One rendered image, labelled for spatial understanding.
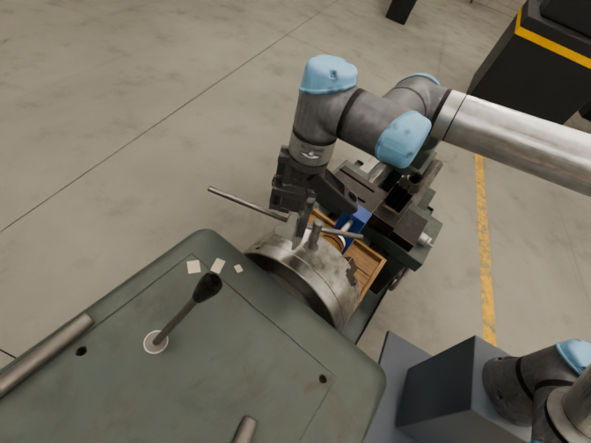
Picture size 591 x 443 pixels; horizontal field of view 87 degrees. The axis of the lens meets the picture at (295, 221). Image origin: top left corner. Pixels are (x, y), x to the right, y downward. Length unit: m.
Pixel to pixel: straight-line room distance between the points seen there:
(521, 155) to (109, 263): 2.01
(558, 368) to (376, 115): 0.63
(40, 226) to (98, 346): 1.86
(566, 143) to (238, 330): 0.56
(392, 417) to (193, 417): 0.79
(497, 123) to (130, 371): 0.64
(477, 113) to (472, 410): 0.66
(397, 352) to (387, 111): 0.99
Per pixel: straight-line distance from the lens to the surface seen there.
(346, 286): 0.74
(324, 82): 0.45
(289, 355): 0.58
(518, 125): 0.55
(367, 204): 1.30
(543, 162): 0.56
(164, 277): 0.62
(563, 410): 0.76
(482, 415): 0.95
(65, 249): 2.26
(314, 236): 0.68
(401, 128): 0.44
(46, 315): 2.08
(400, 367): 1.28
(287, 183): 0.57
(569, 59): 5.28
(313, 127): 0.48
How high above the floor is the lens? 1.80
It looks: 48 degrees down
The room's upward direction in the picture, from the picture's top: 23 degrees clockwise
